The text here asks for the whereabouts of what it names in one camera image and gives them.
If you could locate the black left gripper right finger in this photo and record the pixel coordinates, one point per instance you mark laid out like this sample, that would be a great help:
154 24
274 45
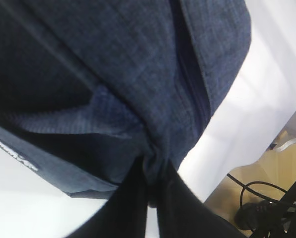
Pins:
181 214

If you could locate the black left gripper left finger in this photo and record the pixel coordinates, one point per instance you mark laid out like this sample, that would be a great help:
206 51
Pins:
124 215

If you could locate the dark blue fabric lunch bag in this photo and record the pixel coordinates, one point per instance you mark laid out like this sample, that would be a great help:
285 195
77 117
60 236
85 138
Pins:
88 86

